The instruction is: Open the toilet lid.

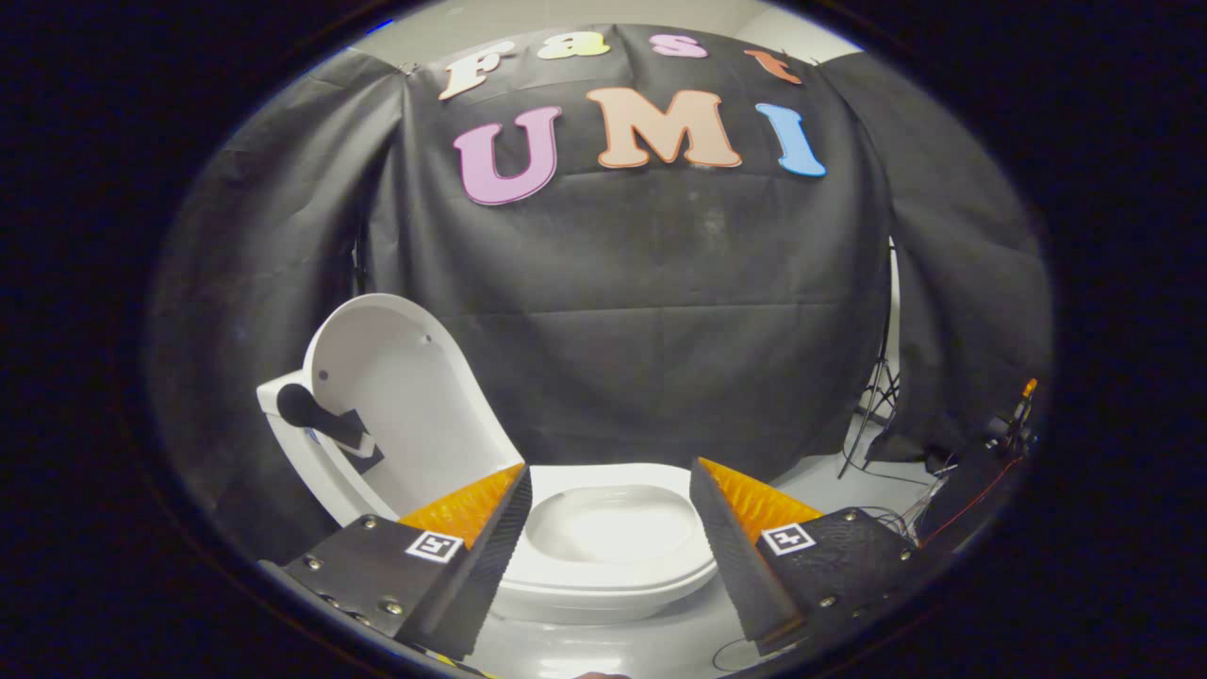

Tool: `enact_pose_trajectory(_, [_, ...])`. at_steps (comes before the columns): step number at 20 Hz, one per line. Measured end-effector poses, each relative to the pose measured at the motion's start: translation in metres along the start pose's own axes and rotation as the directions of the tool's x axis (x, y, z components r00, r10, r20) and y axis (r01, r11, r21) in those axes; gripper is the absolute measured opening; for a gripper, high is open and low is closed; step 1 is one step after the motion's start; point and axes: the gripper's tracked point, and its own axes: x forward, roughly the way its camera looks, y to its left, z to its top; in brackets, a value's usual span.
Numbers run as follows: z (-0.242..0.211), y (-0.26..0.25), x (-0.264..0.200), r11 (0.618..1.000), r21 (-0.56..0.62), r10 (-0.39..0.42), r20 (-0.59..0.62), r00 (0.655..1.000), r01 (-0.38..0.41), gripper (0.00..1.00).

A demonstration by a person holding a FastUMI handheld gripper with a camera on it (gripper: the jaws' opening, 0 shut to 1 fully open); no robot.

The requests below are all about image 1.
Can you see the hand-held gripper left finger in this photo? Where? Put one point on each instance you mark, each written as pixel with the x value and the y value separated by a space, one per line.
pixel 481 566

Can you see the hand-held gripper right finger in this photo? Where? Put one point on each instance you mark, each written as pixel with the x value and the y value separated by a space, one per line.
pixel 735 556

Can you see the white toilet lid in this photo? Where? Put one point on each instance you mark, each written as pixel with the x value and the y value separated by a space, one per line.
pixel 415 415

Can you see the white toilet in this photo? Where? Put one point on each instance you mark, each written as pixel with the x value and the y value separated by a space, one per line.
pixel 613 575

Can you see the black tripod stand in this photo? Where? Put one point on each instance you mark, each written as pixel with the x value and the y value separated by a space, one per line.
pixel 882 377

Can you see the dark cloth covered box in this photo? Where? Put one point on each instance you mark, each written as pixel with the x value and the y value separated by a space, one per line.
pixel 962 490

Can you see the black backdrop cloth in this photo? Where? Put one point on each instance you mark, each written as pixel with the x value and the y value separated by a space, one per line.
pixel 660 311

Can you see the orange and black device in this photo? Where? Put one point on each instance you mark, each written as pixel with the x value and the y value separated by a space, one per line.
pixel 1016 424

